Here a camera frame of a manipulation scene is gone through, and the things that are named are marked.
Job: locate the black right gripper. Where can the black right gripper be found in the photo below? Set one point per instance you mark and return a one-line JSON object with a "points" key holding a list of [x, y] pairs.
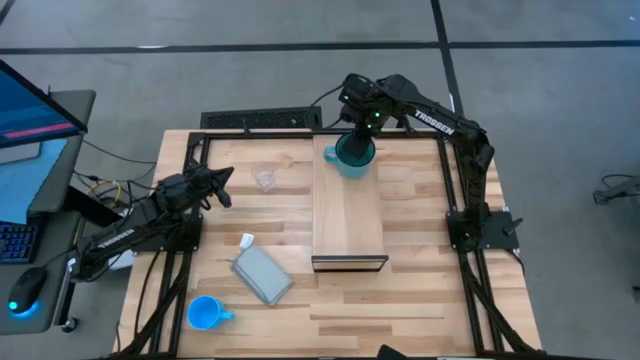
{"points": [[362, 107]]}

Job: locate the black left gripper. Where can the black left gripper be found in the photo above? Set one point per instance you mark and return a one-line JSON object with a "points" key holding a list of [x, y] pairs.
{"points": [[190, 187]]}

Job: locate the teal enamel mug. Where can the teal enamel mug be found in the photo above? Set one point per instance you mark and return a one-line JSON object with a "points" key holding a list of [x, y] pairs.
{"points": [[350, 170]]}

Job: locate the clear plastic cup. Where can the clear plastic cup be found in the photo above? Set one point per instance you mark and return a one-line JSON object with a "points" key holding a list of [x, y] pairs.
{"points": [[265, 179]]}

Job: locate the blue plastic mug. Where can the blue plastic mug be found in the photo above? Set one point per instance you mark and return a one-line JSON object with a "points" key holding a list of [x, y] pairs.
{"points": [[205, 312]]}

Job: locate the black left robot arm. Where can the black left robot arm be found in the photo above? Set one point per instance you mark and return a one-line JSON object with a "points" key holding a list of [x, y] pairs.
{"points": [[115, 240]]}

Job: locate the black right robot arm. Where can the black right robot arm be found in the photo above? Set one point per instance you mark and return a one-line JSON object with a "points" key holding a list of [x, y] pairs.
{"points": [[435, 122]]}

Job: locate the black floor vent grille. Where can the black floor vent grille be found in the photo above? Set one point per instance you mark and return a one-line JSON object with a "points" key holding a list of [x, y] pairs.
{"points": [[260, 119]]}

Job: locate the grey side desk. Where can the grey side desk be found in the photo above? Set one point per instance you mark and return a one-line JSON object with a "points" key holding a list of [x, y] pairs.
{"points": [[60, 195]]}

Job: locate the black computer monitor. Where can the black computer monitor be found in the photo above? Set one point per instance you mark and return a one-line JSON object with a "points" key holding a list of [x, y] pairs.
{"points": [[30, 115]]}

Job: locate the open black laptop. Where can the open black laptop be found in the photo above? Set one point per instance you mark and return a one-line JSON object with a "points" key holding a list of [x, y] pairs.
{"points": [[20, 180]]}

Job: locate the black rounded object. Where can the black rounded object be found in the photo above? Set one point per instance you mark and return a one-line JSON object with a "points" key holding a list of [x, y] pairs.
{"points": [[390, 353]]}

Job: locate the black caster wheel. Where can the black caster wheel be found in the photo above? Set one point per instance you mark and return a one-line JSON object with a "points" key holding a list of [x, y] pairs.
{"points": [[70, 325]]}

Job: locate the black computer mouse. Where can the black computer mouse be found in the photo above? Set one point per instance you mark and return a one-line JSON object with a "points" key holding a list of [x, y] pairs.
{"points": [[27, 287]]}

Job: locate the wooden shelf with black frame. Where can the wooden shelf with black frame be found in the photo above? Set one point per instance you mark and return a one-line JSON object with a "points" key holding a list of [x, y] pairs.
{"points": [[347, 215]]}

